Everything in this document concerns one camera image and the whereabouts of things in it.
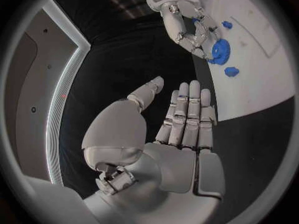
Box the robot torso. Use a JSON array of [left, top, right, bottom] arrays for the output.
[[4, 0, 92, 187]]

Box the white task board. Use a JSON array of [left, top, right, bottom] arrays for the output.
[[192, 0, 297, 122]]

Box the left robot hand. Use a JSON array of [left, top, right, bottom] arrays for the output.
[[81, 76, 227, 224]]

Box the blue short cylinder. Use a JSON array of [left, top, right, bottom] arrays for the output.
[[223, 66, 240, 78]]

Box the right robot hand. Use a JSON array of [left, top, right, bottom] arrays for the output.
[[160, 0, 223, 59]]

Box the blue gear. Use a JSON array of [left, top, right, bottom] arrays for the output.
[[207, 38, 232, 65]]

